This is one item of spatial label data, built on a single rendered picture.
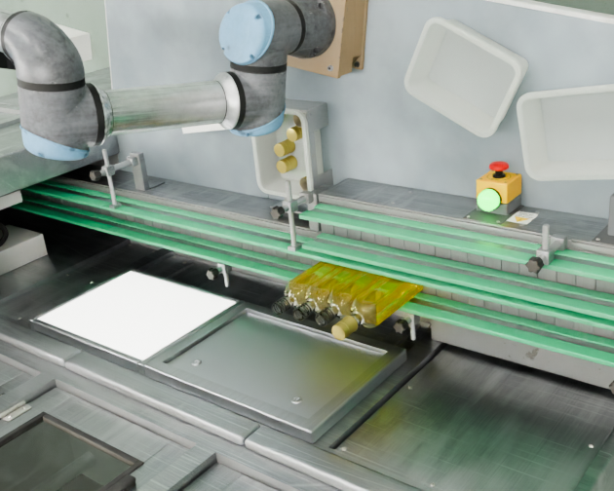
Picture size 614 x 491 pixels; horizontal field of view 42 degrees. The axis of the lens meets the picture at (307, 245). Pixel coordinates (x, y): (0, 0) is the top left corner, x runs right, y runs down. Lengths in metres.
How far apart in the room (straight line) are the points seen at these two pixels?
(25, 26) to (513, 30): 0.90
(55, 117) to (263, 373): 0.68
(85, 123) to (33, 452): 0.67
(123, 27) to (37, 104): 0.94
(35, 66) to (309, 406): 0.80
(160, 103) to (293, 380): 0.62
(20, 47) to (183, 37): 0.80
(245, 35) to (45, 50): 0.39
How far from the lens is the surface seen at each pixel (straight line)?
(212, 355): 1.83
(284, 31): 1.66
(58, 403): 1.86
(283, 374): 1.72
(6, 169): 2.34
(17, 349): 2.09
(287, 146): 2.00
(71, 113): 1.50
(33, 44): 1.49
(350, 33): 1.80
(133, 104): 1.56
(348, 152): 1.95
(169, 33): 2.27
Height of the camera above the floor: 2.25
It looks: 45 degrees down
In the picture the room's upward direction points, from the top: 121 degrees counter-clockwise
